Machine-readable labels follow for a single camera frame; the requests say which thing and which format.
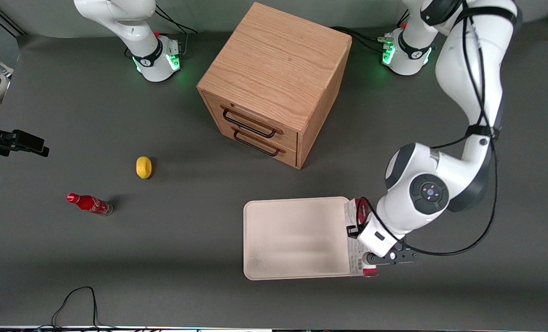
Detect red cookie box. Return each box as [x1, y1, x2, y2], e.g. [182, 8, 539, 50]
[345, 197, 379, 278]

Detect cream plastic tray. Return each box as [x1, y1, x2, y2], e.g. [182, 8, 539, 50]
[243, 196, 353, 281]

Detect red cola bottle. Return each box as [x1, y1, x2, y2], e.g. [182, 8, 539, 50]
[66, 193, 113, 216]

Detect wooden drawer front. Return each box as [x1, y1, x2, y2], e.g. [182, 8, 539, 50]
[218, 122, 298, 168]
[202, 91, 299, 151]

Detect yellow lemon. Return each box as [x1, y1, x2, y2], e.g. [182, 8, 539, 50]
[136, 156, 153, 179]

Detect dark grey table mat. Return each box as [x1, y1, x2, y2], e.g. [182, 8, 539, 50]
[0, 16, 548, 329]

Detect wooden drawer cabinet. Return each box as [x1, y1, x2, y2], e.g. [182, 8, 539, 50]
[197, 1, 353, 170]

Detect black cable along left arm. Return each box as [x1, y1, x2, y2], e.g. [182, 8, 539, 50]
[355, 5, 498, 257]

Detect black frame rail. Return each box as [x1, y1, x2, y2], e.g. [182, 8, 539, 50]
[0, 5, 27, 37]

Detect black drawer handle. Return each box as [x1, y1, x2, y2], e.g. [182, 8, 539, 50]
[233, 129, 282, 157]
[221, 107, 277, 138]

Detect thin black looped cable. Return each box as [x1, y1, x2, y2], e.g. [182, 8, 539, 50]
[34, 286, 150, 331]

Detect black right arm base cables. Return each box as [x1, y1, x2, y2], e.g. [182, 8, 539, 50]
[125, 4, 200, 58]

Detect black arm base cables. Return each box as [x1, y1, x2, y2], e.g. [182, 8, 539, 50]
[125, 4, 200, 58]
[332, 26, 394, 53]

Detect black left arm base cables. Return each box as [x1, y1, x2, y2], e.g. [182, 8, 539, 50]
[332, 26, 394, 53]

